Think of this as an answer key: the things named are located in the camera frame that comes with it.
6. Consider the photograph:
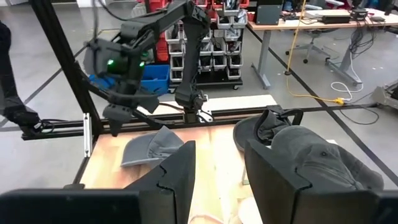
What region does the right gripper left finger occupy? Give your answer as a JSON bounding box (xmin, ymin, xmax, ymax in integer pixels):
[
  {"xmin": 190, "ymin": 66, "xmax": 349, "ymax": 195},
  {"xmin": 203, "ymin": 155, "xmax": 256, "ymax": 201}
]
[{"xmin": 124, "ymin": 140, "xmax": 197, "ymax": 224}]

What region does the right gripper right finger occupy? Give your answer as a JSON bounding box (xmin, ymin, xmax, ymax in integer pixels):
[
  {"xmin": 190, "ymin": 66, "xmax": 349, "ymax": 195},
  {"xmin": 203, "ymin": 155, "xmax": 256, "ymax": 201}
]
[{"xmin": 243, "ymin": 138, "xmax": 312, "ymax": 224}]

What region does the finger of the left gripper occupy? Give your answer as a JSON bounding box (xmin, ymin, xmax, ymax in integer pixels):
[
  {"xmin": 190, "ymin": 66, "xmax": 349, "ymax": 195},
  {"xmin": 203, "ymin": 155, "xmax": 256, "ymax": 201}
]
[
  {"xmin": 136, "ymin": 94, "xmax": 160, "ymax": 114},
  {"xmin": 102, "ymin": 105, "xmax": 133, "ymax": 138}
]

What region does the dark grey baseball cap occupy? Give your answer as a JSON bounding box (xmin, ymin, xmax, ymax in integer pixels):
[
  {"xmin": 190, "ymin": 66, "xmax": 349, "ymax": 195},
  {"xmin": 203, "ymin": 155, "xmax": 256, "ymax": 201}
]
[{"xmin": 233, "ymin": 108, "xmax": 304, "ymax": 153}]

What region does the blue storage bin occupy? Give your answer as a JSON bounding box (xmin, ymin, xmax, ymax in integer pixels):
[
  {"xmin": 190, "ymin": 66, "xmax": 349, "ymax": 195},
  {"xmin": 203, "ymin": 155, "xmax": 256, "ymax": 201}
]
[{"xmin": 89, "ymin": 63, "xmax": 171, "ymax": 96}]

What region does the white light bulb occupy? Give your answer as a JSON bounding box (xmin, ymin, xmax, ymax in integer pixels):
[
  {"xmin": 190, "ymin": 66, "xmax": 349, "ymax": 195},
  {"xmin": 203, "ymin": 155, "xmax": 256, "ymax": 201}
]
[{"xmin": 236, "ymin": 195, "xmax": 261, "ymax": 224}]

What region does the red storage bin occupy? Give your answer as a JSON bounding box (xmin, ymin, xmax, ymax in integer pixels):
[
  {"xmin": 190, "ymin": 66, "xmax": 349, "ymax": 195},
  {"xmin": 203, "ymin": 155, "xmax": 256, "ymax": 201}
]
[{"xmin": 154, "ymin": 30, "xmax": 170, "ymax": 63}]

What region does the parts bin rack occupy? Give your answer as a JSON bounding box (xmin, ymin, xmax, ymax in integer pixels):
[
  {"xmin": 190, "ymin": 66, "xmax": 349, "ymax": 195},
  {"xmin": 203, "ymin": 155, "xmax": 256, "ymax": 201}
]
[{"xmin": 164, "ymin": 0, "xmax": 247, "ymax": 91}]

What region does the wooden desk with grey legs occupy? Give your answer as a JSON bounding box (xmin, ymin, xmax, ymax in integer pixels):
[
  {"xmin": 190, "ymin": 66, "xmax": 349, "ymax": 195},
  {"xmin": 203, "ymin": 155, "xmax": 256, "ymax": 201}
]
[{"xmin": 247, "ymin": 6, "xmax": 398, "ymax": 90}]

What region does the grey floor device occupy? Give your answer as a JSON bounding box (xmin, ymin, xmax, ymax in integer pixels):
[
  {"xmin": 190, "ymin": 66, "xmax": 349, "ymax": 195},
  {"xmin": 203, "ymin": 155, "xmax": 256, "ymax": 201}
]
[{"xmin": 371, "ymin": 79, "xmax": 398, "ymax": 110}]

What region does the black box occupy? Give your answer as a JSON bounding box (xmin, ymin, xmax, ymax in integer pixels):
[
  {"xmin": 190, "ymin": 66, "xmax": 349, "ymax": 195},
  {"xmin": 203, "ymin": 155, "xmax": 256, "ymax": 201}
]
[{"xmin": 255, "ymin": 3, "xmax": 284, "ymax": 26}]

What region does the office chair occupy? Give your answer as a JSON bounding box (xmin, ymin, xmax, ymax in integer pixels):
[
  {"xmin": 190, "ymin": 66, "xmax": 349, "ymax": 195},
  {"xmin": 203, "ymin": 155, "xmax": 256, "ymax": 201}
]
[{"xmin": 285, "ymin": 28, "xmax": 340, "ymax": 65}]

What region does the silver frame bracket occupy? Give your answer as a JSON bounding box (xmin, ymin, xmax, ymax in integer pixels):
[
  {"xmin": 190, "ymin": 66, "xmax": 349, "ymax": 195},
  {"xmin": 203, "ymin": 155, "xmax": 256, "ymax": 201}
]
[{"xmin": 83, "ymin": 112, "xmax": 93, "ymax": 158}]

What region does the black aluminium table frame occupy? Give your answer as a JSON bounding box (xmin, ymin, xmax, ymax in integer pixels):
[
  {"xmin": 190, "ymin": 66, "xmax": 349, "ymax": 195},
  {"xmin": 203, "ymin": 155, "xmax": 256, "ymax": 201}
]
[{"xmin": 0, "ymin": 0, "xmax": 379, "ymax": 191}]

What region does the yellow extension cord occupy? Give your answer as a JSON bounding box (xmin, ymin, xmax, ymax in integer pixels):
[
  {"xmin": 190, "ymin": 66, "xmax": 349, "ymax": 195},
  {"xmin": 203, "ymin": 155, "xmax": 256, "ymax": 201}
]
[{"xmin": 284, "ymin": 0, "xmax": 346, "ymax": 106}]

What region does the white floor cable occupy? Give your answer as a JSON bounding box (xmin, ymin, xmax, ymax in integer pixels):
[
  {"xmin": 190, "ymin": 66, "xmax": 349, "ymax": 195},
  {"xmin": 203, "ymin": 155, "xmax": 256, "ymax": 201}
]
[{"xmin": 330, "ymin": 55, "xmax": 364, "ymax": 102}]

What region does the black floor cable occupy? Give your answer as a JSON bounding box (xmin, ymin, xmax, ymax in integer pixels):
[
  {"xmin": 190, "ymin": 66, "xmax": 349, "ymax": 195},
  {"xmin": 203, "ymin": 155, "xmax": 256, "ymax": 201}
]
[{"xmin": 338, "ymin": 101, "xmax": 381, "ymax": 126}]

